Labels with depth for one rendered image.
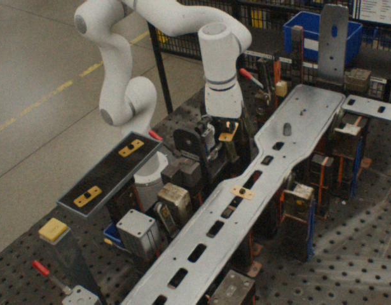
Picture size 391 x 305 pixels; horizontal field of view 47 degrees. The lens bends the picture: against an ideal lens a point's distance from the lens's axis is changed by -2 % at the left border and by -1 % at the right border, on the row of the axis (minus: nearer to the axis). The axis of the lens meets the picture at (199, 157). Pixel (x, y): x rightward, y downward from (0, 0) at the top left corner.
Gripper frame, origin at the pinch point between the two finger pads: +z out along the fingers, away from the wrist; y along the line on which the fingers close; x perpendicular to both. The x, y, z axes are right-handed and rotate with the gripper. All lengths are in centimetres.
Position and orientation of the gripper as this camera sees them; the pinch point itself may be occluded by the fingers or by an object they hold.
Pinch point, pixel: (227, 125)
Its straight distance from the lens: 134.3
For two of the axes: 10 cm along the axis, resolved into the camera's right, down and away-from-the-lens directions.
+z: 1.5, 7.2, 6.8
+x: 3.4, -6.8, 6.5
